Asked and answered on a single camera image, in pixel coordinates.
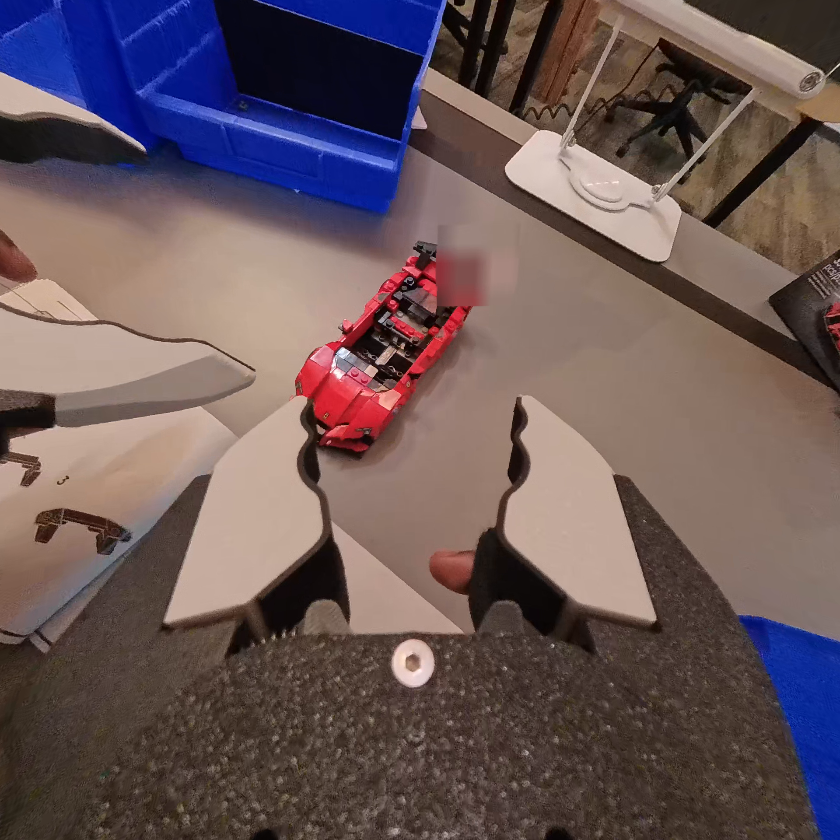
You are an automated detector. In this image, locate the person's right hand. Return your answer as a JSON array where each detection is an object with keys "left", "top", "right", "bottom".
[{"left": 429, "top": 549, "right": 477, "bottom": 595}]

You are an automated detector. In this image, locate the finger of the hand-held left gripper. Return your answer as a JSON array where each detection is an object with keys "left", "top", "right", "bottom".
[
  {"left": 0, "top": 71, "right": 148, "bottom": 166},
  {"left": 0, "top": 304, "right": 257, "bottom": 435}
]

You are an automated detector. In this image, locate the blue cloth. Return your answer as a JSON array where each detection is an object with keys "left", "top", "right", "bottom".
[{"left": 738, "top": 613, "right": 840, "bottom": 840}]

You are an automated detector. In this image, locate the black printed box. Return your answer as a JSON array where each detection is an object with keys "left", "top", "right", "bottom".
[{"left": 769, "top": 249, "right": 840, "bottom": 396}]

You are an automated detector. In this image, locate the blue plastic storage bin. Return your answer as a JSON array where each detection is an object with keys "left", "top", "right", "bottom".
[
  {"left": 134, "top": 0, "right": 448, "bottom": 215},
  {"left": 0, "top": 0, "right": 161, "bottom": 153}
]

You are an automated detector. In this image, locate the red lego car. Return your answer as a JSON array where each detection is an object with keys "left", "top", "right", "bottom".
[{"left": 293, "top": 241, "right": 472, "bottom": 454}]

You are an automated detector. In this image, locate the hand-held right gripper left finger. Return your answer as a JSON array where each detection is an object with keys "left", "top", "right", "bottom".
[{"left": 163, "top": 395, "right": 350, "bottom": 634}]

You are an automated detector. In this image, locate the black metal table leg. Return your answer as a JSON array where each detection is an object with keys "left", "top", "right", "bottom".
[{"left": 704, "top": 115, "right": 825, "bottom": 228}]

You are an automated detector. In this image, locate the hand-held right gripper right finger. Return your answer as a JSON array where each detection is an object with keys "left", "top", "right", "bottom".
[{"left": 468, "top": 394, "right": 658, "bottom": 641}]

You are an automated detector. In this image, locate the black metal table frame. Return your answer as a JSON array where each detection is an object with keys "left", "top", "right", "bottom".
[{"left": 441, "top": 0, "right": 567, "bottom": 116}]

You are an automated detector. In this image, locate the black coiled cable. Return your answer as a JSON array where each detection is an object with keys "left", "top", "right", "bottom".
[{"left": 524, "top": 91, "right": 632, "bottom": 133}]

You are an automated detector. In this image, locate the black office chair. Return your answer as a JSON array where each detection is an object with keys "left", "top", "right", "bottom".
[{"left": 604, "top": 38, "right": 753, "bottom": 179}]

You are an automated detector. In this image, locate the wooden post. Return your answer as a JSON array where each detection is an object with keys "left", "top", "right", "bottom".
[{"left": 535, "top": 0, "right": 602, "bottom": 106}]

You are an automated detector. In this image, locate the white desk lamp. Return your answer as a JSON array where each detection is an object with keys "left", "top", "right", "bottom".
[{"left": 504, "top": 0, "right": 830, "bottom": 265}]

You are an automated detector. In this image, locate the white instruction booklet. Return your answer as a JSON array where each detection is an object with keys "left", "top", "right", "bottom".
[{"left": 0, "top": 407, "right": 463, "bottom": 651}]

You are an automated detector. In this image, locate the person's left hand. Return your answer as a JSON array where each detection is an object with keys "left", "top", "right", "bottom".
[{"left": 0, "top": 230, "right": 38, "bottom": 284}]

